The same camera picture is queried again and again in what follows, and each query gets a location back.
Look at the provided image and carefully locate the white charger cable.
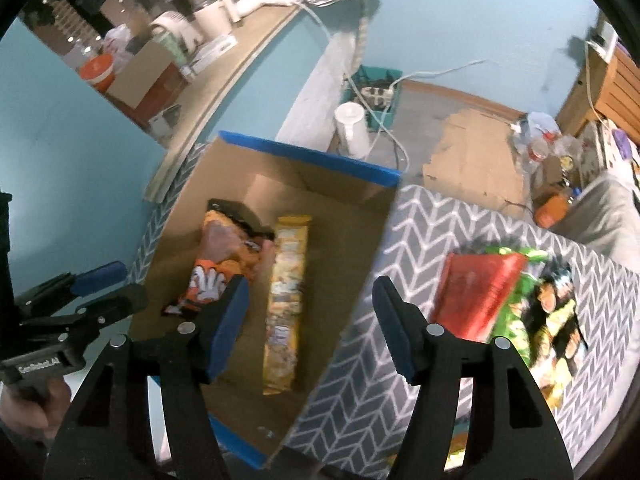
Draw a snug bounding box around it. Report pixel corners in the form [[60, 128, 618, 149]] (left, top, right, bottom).
[[582, 40, 608, 131]]

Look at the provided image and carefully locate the flat white box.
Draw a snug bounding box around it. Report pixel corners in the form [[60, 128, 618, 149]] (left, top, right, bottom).
[[187, 35, 238, 73]]

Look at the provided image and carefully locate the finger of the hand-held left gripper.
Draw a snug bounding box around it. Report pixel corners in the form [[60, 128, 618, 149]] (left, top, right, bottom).
[[20, 283, 149, 346], [14, 261, 127, 311]]

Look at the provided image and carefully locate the braided rope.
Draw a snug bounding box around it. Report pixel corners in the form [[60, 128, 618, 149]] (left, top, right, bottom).
[[350, 0, 376, 76]]

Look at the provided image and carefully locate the teal plastic crate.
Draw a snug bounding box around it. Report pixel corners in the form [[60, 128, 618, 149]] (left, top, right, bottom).
[[342, 65, 402, 131]]

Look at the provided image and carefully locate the blue-edged cardboard box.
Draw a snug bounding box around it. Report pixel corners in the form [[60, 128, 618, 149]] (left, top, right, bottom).
[[129, 131, 403, 468]]

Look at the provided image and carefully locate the long yellow snack pack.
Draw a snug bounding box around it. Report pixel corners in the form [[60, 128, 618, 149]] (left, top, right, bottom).
[[261, 215, 312, 396]]

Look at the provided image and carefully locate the white power strip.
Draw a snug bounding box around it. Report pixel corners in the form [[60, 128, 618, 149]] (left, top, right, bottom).
[[360, 85, 393, 108]]

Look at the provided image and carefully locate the black yellow snack bag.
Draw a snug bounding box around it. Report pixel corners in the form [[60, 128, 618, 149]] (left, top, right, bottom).
[[520, 262, 588, 411]]

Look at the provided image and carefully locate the wooden shelf board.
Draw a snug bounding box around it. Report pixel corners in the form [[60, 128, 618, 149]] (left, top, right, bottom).
[[142, 0, 311, 203]]

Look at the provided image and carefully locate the person's left hand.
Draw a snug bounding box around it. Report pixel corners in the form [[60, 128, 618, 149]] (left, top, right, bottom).
[[0, 377, 72, 443]]

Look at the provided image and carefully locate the white cup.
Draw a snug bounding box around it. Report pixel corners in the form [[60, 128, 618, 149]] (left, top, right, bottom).
[[192, 0, 231, 43]]

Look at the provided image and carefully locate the brown cardboard box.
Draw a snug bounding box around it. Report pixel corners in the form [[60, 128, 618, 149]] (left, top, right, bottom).
[[105, 37, 188, 111]]

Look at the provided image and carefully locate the orange lidded container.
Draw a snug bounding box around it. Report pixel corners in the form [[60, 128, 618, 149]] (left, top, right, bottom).
[[80, 55, 118, 93]]

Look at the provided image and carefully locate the grey chevron cloth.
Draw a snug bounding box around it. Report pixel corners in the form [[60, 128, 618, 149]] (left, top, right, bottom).
[[127, 142, 640, 480]]

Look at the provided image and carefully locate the white plastic tube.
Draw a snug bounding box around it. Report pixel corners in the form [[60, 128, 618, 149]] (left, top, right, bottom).
[[227, 0, 296, 23]]

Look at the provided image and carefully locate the clear plastic bag pile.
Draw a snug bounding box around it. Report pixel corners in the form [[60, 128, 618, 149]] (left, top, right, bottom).
[[510, 110, 581, 161]]

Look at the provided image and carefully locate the white power adapter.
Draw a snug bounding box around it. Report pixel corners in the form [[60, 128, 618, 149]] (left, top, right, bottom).
[[585, 22, 618, 61]]

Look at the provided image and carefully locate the green snack bag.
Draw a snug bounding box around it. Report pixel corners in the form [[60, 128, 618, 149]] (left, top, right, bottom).
[[470, 245, 551, 368]]

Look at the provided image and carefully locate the white power cable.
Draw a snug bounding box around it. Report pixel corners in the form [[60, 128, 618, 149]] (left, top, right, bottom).
[[387, 59, 488, 88]]

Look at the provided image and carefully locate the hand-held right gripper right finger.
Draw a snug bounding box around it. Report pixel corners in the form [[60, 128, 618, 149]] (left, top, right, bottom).
[[372, 275, 576, 480]]

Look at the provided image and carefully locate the white round appliance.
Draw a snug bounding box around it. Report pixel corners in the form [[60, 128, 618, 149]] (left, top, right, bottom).
[[150, 10, 203, 56]]

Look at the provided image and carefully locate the small white box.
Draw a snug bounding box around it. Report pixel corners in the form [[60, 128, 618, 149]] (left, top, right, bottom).
[[147, 105, 183, 138]]

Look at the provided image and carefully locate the white plastic jug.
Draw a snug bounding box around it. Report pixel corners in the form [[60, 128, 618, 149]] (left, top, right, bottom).
[[334, 101, 373, 158]]

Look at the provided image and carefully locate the orange bottle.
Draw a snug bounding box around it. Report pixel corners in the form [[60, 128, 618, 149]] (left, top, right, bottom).
[[532, 187, 573, 228]]

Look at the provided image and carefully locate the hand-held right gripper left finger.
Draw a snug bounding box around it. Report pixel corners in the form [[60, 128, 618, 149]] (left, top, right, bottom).
[[42, 275, 251, 480]]

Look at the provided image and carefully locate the flat cardboard sheet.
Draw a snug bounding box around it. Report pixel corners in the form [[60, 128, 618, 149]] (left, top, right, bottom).
[[422, 109, 533, 206]]

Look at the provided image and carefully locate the red snack bag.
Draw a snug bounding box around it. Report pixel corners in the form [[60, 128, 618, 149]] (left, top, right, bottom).
[[431, 252, 528, 345]]

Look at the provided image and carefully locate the grey fabric panel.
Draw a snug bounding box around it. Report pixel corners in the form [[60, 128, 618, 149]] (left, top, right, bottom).
[[275, 30, 361, 153]]

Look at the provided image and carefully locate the printed paper box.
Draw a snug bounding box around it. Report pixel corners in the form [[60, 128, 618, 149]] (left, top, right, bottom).
[[580, 120, 640, 176]]

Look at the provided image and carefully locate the wooden slatted shelf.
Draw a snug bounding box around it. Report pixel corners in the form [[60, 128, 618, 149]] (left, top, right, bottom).
[[555, 42, 640, 143]]

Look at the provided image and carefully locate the grey blanket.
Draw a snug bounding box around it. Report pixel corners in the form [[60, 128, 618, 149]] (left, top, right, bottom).
[[550, 170, 640, 271]]

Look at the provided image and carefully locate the orange cartoon snack bag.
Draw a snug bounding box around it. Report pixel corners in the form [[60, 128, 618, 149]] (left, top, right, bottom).
[[161, 199, 276, 317]]

